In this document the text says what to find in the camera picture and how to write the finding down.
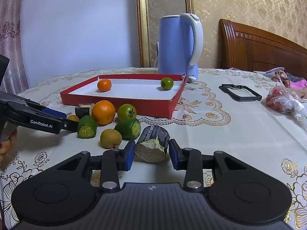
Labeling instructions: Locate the cut green cucumber piece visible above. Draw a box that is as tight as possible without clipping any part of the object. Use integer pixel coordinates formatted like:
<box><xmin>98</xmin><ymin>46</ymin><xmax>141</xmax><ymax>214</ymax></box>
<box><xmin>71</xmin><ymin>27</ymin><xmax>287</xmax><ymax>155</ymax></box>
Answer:
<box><xmin>77</xmin><ymin>115</ymin><xmax>97</xmax><ymax>139</ymax></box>

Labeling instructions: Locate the small orange mandarin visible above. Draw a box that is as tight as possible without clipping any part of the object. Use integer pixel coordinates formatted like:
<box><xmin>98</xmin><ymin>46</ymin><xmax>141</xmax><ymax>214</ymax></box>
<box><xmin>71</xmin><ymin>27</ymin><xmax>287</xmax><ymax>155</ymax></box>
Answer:
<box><xmin>97</xmin><ymin>79</ymin><xmax>112</xmax><ymax>92</ymax></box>

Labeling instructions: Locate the wooden bed headboard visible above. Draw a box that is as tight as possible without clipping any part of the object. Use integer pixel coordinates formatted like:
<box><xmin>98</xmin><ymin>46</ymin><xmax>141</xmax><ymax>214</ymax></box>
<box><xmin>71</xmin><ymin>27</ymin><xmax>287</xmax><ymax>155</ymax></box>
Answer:
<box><xmin>219</xmin><ymin>19</ymin><xmax>306</xmax><ymax>78</ymax></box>

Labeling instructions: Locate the large orange mandarin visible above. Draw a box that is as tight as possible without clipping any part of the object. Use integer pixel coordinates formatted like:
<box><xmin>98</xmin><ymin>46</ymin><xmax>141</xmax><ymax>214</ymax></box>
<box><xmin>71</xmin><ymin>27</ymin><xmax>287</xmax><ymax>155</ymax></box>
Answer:
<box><xmin>92</xmin><ymin>100</ymin><xmax>116</xmax><ymax>125</ymax></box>

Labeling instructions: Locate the gold picture frame moulding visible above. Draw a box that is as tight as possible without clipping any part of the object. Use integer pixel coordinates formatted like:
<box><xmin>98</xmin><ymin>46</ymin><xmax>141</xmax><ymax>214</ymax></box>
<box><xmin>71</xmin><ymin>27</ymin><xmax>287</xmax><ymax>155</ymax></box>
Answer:
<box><xmin>135</xmin><ymin>0</ymin><xmax>194</xmax><ymax>67</ymax></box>

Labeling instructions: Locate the red shallow cardboard box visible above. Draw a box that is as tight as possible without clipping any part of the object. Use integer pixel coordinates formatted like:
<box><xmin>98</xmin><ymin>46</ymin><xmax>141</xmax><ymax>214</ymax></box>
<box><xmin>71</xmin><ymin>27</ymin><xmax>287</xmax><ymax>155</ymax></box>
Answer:
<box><xmin>60</xmin><ymin>74</ymin><xmax>189</xmax><ymax>118</ymax></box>

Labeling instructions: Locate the colourful bedding pile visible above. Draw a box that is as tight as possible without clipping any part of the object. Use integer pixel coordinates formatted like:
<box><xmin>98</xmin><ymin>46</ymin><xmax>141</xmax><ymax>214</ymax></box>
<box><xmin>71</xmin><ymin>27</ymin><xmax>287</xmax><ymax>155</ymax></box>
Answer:
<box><xmin>228</xmin><ymin>66</ymin><xmax>307</xmax><ymax>99</ymax></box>

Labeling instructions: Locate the plastic bag of red fruit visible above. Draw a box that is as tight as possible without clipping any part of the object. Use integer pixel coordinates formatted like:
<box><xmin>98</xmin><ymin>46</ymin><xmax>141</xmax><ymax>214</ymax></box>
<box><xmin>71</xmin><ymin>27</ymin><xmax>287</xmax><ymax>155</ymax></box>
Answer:
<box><xmin>265</xmin><ymin>86</ymin><xmax>306</xmax><ymax>123</ymax></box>

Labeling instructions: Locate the large dark sugarcane piece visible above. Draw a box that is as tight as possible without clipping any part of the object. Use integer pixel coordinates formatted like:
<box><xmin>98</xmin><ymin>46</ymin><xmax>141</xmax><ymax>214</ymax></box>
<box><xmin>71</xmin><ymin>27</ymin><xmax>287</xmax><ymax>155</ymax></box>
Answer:
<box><xmin>134</xmin><ymin>126</ymin><xmax>170</xmax><ymax>163</ymax></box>

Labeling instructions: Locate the pink patterned curtain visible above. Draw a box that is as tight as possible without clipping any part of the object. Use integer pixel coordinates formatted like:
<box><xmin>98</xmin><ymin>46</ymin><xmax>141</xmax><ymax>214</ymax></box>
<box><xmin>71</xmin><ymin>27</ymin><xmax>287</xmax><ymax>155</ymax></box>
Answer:
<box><xmin>1</xmin><ymin>0</ymin><xmax>29</xmax><ymax>94</ymax></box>

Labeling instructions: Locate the black rectangular plastic frame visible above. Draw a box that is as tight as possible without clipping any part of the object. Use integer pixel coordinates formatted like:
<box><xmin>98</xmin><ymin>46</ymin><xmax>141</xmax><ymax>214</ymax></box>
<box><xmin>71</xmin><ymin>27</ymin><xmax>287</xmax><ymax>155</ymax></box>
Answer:
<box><xmin>219</xmin><ymin>84</ymin><xmax>262</xmax><ymax>102</ymax></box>

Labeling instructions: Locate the yellow-brown round fruit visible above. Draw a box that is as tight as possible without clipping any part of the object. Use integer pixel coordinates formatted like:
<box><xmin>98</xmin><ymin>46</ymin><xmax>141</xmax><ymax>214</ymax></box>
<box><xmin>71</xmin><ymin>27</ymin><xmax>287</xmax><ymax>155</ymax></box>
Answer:
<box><xmin>100</xmin><ymin>129</ymin><xmax>122</xmax><ymax>149</ymax></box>

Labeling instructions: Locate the small dark sugarcane piece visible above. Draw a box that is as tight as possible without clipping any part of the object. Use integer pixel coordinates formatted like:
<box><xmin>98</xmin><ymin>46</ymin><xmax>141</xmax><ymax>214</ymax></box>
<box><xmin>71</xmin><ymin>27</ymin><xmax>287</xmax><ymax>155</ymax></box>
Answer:
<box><xmin>74</xmin><ymin>103</ymin><xmax>95</xmax><ymax>119</ymax></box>

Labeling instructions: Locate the blue electric kettle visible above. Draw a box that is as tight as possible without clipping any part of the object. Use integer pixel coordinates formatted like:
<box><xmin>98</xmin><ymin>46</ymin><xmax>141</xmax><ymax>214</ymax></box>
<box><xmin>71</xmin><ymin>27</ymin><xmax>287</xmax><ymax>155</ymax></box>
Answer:
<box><xmin>157</xmin><ymin>13</ymin><xmax>203</xmax><ymax>81</ymax></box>

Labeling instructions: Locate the small brown longan fruit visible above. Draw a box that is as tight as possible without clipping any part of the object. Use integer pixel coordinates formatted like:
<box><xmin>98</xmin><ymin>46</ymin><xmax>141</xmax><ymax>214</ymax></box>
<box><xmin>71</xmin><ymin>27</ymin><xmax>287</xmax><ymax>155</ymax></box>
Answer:
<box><xmin>67</xmin><ymin>115</ymin><xmax>80</xmax><ymax>122</ymax></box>

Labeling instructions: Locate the person's left hand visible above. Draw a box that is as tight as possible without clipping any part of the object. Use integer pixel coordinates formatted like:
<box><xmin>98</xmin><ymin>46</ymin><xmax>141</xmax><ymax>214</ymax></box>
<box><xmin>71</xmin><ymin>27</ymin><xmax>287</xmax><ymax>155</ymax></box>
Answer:
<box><xmin>0</xmin><ymin>129</ymin><xmax>18</xmax><ymax>170</ymax></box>

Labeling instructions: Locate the green persimmon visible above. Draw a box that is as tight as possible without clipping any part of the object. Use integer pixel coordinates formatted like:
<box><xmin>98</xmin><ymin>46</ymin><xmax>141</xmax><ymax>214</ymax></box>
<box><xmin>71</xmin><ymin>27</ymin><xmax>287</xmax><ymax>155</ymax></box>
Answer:
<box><xmin>160</xmin><ymin>77</ymin><xmax>174</xmax><ymax>90</ymax></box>
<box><xmin>117</xmin><ymin>104</ymin><xmax>137</xmax><ymax>121</ymax></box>

